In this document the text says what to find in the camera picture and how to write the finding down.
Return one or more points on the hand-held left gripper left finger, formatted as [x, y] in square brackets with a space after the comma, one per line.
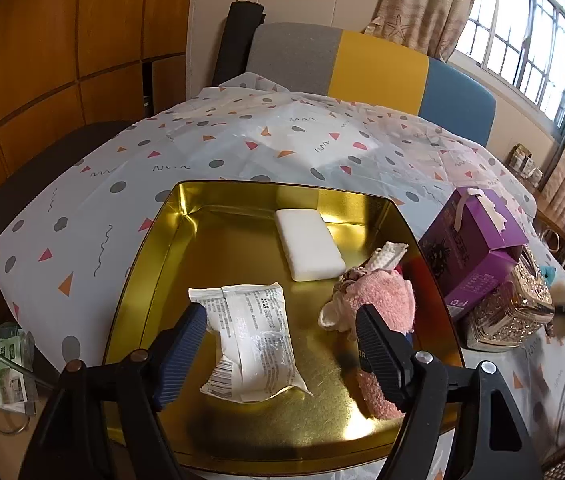
[182, 355]

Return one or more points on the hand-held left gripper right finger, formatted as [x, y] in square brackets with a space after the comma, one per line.
[380, 350]

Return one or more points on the blue plush toy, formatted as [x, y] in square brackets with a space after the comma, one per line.
[549, 273]

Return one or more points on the pink fluffy sock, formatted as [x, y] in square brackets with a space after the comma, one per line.
[387, 295]

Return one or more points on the brown satin scrunchie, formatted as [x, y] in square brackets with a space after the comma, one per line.
[350, 280]

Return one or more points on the white wipes packet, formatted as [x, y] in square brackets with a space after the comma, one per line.
[257, 340]

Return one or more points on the white sponge block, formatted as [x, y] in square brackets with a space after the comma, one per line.
[310, 245]

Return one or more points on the gold tin tray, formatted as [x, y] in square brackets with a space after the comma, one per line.
[242, 240]

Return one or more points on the ornate gold tissue box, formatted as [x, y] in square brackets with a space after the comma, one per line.
[507, 315]

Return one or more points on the purple tissue box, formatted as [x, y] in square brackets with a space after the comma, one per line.
[472, 250]

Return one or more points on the green paper packets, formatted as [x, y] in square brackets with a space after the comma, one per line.
[5, 365]

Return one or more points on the barred window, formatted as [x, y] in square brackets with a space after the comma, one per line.
[527, 35]

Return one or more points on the grey yellow blue headboard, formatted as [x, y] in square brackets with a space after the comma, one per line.
[362, 65]

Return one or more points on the black rolled mat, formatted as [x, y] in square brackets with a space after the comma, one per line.
[237, 45]

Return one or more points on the wooden wardrobe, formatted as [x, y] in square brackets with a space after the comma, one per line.
[62, 35]

